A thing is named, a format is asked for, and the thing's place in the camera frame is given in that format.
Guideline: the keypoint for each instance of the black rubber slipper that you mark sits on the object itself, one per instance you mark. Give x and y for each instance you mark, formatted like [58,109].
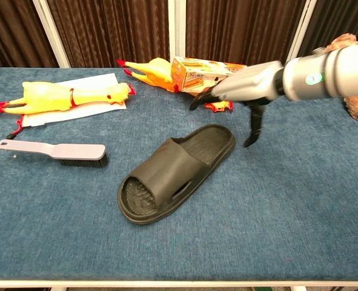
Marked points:
[172,169]

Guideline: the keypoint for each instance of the white table frame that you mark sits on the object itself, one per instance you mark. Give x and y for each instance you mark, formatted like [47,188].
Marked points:
[166,284]

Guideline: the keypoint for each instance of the blue table cloth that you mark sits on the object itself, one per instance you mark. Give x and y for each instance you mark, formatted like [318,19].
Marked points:
[257,212]

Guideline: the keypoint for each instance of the grey brush with black bristles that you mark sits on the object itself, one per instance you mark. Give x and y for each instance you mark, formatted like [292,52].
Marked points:
[69,150]

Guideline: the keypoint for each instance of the white partition post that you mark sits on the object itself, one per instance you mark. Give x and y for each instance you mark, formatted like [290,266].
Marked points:
[303,27]
[177,27]
[50,33]

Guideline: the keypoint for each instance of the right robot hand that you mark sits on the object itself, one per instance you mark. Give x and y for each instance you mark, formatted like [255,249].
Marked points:
[251,82]

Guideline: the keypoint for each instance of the brown pleated curtain panel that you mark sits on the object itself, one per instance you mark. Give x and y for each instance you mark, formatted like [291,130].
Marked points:
[342,18]
[112,30]
[242,30]
[9,30]

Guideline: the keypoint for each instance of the white paper sheet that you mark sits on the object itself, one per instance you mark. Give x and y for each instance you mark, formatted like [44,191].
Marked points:
[75,113]

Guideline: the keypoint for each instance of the yellow rubber chicken toy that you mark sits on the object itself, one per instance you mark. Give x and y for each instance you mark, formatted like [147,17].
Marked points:
[45,95]

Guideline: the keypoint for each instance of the orange cardboard box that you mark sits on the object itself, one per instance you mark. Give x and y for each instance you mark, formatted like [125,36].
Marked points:
[197,75]

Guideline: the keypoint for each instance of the orange rubber chicken toy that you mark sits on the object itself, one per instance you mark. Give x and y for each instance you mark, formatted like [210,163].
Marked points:
[154,71]

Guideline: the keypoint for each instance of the red and black small object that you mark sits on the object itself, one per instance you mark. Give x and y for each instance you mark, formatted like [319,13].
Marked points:
[20,121]

